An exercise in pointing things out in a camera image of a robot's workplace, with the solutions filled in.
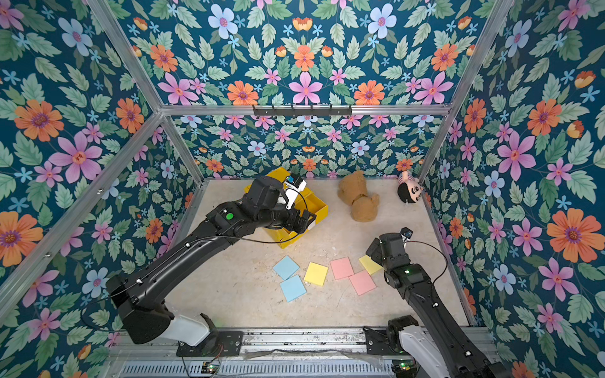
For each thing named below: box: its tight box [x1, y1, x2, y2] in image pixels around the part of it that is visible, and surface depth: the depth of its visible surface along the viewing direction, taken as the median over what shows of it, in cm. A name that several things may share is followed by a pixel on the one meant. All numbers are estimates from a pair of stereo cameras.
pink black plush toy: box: [397, 170, 424, 204], surface depth 107 cm
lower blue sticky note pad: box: [279, 274, 308, 303], surface depth 86 cm
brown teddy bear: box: [337, 170, 380, 223], surface depth 103 cm
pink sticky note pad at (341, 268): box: [329, 256, 355, 280], surface depth 91 cm
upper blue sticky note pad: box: [272, 255, 301, 281], surface depth 92 cm
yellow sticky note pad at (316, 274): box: [303, 262, 329, 287], surface depth 90 cm
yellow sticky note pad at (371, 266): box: [358, 254, 385, 275], surface depth 91 cm
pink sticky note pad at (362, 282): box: [348, 270, 378, 297], surface depth 89 cm
